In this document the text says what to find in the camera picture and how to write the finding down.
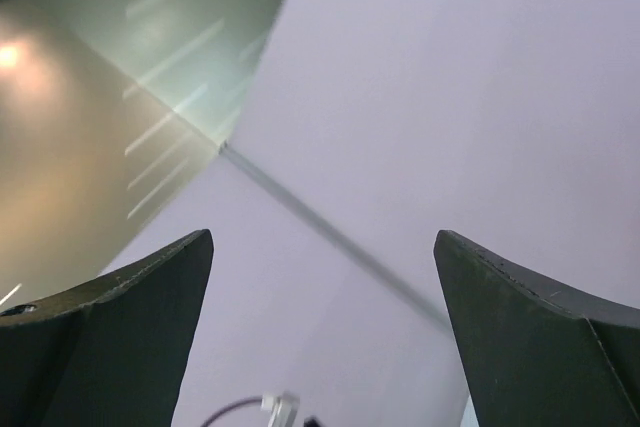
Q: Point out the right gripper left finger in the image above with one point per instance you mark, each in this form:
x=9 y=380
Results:
x=109 y=352

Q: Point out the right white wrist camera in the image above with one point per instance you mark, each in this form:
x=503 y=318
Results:
x=282 y=408

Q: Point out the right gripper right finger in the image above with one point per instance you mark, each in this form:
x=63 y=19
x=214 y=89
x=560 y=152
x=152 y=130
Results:
x=536 y=351

